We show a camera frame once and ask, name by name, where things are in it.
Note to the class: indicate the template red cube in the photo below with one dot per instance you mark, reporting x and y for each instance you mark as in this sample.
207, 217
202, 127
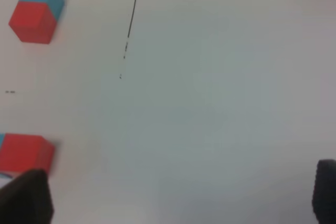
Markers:
33, 22

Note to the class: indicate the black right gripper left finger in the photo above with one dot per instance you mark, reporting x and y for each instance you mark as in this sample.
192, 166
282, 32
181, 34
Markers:
27, 199

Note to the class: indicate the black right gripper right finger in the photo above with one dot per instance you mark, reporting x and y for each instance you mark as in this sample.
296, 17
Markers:
323, 198

